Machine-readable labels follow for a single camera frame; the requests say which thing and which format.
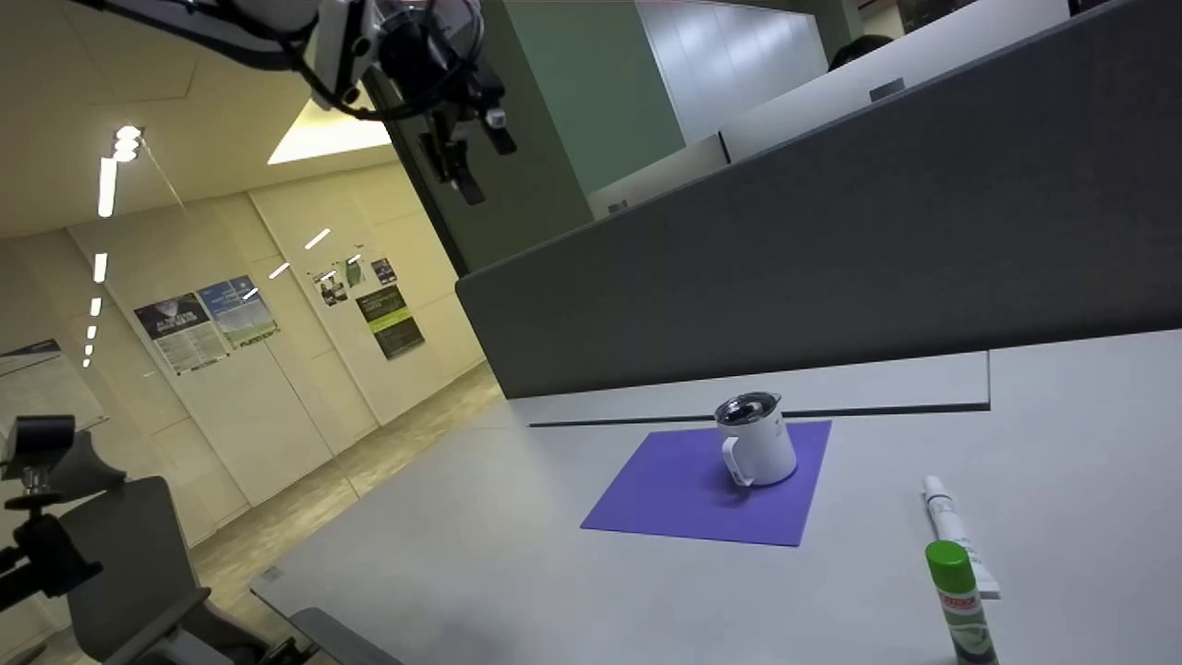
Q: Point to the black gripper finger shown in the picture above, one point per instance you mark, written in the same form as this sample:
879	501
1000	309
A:
455	168
501	129

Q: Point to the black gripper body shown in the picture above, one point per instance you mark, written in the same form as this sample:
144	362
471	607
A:
429	57

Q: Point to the white cup with slider lid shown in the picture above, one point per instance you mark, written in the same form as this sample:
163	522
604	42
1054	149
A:
767	448

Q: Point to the green pillar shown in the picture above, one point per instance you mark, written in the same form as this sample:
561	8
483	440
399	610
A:
554	111

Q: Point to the dark poster with green band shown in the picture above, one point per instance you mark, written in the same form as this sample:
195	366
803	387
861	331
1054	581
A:
394	324

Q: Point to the blue and white poster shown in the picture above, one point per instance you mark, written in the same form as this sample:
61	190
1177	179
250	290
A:
239	312

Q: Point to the white background desk partition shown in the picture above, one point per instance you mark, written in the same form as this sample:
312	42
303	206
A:
799	111

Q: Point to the white poster with dark header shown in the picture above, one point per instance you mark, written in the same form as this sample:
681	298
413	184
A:
183	335

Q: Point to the ceiling strip light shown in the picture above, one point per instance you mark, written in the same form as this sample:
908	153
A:
110	185

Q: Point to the grey desk partition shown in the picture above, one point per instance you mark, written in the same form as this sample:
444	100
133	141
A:
861	245

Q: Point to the purple square mat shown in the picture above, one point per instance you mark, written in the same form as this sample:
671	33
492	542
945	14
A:
665	494

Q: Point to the grey office chair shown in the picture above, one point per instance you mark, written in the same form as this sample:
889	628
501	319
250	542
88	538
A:
133	577

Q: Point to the white marker pen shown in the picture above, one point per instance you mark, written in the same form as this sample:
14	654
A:
948	517

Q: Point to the green capped glue stick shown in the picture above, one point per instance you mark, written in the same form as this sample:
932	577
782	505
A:
963	607

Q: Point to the small wall photo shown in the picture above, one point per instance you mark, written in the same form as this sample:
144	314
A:
332	287
381	267

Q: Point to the black camera stand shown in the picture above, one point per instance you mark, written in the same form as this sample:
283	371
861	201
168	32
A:
41	494

